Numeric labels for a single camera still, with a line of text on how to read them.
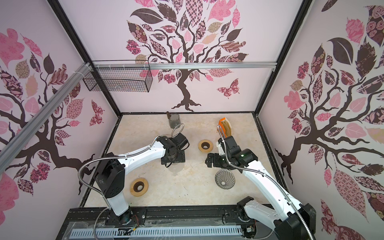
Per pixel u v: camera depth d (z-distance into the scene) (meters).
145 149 0.54
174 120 1.05
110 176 0.45
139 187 0.83
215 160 0.66
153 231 0.70
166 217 0.74
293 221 0.37
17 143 0.52
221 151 0.69
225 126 1.02
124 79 1.22
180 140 0.69
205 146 1.00
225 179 0.83
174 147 0.64
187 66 0.93
